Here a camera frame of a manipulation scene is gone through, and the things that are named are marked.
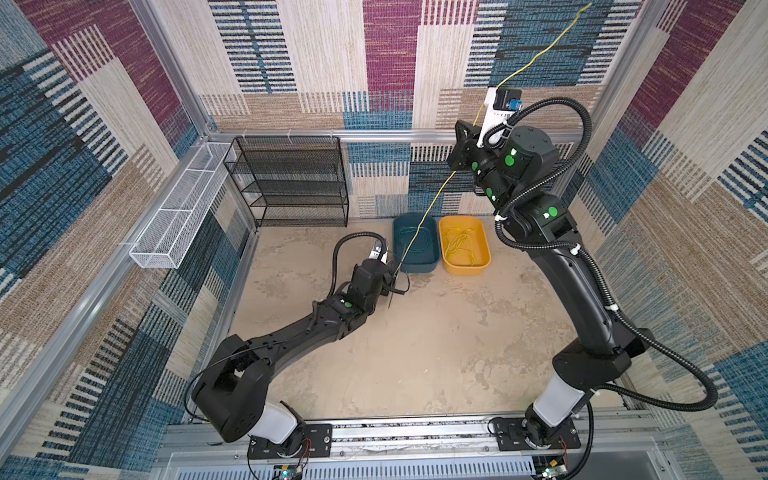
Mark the dark grey spool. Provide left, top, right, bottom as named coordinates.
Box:
left=387, top=272, right=411, bottom=308

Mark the yellow cable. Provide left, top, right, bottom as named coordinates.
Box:
left=392, top=2, right=594, bottom=277

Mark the green cable coil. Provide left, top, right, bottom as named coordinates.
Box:
left=400, top=226, right=436, bottom=256

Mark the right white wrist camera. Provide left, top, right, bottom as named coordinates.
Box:
left=477, top=86, right=522, bottom=148

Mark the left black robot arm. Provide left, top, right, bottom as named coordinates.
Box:
left=190, top=231, right=399, bottom=459

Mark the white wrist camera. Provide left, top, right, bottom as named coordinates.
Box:
left=477, top=86, right=522, bottom=148
left=368, top=240, right=388, bottom=264

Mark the yellow plastic bin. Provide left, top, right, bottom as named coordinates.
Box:
left=438, top=215, right=491, bottom=276

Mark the white mesh wall basket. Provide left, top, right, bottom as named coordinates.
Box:
left=130, top=142, right=229, bottom=269

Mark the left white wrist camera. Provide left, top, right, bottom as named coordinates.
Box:
left=368, top=240, right=388, bottom=264

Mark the teal plastic bin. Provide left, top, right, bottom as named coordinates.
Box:
left=393, top=214, right=441, bottom=274

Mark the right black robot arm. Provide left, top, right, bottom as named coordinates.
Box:
left=448, top=88, right=719, bottom=449

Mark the black wire shelf rack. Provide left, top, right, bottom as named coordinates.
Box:
left=224, top=136, right=350, bottom=227

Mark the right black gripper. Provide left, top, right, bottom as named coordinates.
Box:
left=449, top=117, right=517, bottom=210

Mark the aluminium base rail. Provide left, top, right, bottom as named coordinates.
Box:
left=150, top=409, right=680, bottom=479

